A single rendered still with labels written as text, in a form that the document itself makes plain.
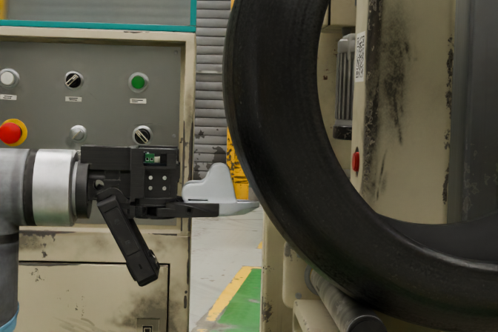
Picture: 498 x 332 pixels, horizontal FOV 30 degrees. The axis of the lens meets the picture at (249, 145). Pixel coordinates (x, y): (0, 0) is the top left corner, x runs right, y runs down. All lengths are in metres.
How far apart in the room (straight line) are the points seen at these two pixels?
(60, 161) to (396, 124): 0.53
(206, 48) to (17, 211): 9.34
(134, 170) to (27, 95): 0.74
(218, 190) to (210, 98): 9.29
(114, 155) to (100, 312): 0.71
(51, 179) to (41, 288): 0.71
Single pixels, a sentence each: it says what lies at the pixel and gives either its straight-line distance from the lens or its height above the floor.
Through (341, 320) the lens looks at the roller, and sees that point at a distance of 1.07.
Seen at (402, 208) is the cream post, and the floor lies 1.00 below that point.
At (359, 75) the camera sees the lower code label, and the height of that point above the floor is 1.19.
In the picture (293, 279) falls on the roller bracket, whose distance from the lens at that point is 1.36.
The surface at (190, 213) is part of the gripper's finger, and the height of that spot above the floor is 1.02.
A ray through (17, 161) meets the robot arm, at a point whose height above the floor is 1.07.
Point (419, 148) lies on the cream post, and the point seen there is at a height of 1.09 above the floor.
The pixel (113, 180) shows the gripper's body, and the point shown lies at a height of 1.05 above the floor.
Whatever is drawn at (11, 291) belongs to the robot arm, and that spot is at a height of 0.92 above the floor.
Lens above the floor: 1.16
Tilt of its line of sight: 3 degrees down
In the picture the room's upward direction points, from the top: 2 degrees clockwise
